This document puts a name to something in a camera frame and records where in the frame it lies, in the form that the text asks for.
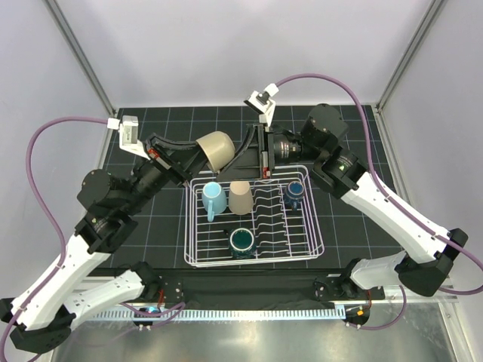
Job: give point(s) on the small speckled blue cup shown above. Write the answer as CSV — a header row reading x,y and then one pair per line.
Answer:
x,y
293,195

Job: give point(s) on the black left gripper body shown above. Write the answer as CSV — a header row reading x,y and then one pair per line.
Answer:
x,y
161,160

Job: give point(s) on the blue mug cream inside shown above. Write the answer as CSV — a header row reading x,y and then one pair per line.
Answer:
x,y
214,200

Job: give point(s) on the aluminium frame post right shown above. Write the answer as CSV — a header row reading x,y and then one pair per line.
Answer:
x,y
424,26

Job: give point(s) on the dark green mug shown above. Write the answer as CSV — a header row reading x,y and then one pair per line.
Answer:
x,y
241,243

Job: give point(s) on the white wire dish rack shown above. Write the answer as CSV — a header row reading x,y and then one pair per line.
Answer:
x,y
282,235

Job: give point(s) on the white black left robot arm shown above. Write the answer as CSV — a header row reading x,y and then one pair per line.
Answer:
x,y
44,316

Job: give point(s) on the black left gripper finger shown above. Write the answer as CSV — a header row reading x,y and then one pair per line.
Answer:
x,y
161,144
189,163

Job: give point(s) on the beige paper cup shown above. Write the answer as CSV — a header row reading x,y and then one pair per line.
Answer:
x,y
241,199

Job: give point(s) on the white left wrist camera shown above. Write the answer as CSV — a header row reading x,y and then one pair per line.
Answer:
x,y
128,130

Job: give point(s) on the perforated metal cable duct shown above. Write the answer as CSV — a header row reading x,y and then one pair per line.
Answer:
x,y
119,313

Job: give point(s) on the aluminium frame post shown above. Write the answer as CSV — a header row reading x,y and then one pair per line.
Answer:
x,y
424,26
74,45

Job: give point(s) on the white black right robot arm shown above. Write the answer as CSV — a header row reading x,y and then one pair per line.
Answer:
x,y
429,250

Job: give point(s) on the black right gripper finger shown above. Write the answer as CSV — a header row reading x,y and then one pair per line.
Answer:
x,y
250,145
244,166

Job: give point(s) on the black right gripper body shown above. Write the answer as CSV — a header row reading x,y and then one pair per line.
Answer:
x,y
266,142

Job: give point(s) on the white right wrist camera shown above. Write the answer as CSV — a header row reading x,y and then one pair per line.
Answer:
x,y
263,103

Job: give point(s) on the small beige mug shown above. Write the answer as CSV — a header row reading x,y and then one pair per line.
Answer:
x,y
218,148

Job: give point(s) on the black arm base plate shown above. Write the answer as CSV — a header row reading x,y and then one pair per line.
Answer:
x,y
236,286

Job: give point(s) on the black grid mat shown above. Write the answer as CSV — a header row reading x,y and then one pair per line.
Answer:
x,y
159,237

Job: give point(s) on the aluminium frame post left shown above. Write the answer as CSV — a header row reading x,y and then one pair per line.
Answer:
x,y
74,45

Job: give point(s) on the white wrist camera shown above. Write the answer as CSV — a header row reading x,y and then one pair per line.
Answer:
x,y
128,130
263,103

